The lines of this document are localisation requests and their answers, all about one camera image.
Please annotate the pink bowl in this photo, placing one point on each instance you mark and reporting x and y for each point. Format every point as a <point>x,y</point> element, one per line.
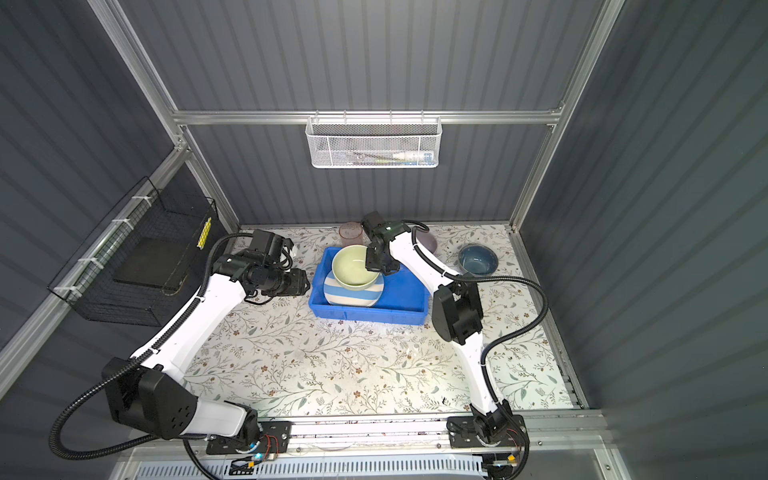
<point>427,240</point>

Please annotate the pens in white basket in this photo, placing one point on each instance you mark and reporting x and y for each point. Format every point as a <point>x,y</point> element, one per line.
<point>408,158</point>

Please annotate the floral table mat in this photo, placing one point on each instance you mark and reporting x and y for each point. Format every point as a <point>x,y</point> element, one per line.
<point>284,361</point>

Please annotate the light green bowl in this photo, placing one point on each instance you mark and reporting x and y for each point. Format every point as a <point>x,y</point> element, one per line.
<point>349,268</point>

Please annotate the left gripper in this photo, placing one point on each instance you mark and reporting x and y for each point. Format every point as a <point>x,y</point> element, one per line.
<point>298,283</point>

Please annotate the dark blue bowl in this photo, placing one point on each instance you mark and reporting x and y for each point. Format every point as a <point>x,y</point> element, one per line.
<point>477,260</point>

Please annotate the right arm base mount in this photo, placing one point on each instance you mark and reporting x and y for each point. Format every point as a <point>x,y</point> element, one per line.
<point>485,431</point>

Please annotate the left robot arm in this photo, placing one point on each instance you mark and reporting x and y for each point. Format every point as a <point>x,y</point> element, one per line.
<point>147,391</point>

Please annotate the blue plastic bin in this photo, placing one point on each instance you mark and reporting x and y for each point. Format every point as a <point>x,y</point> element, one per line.
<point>405,301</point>

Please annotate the white wire mesh basket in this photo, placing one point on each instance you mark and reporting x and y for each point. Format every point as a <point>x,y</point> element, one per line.
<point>329,142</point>

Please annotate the black wire wall basket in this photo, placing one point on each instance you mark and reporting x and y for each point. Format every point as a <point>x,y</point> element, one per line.
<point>86,284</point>

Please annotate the white vented strip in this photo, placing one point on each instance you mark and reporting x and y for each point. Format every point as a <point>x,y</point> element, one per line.
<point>379,467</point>

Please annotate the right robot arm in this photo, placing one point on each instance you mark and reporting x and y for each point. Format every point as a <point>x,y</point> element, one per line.
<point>456,307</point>

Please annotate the yellow tag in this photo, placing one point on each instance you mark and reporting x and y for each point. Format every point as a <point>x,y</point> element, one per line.
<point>204,233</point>

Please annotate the black pad in basket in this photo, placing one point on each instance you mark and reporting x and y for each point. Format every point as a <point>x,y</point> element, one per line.
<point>155,263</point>

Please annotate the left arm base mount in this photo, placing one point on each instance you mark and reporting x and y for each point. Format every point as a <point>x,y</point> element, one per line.
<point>264,437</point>

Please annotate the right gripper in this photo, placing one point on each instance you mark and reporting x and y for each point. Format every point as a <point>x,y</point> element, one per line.
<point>370,264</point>

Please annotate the pink translucent cup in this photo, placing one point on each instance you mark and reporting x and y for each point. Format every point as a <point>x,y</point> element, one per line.
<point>351,233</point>

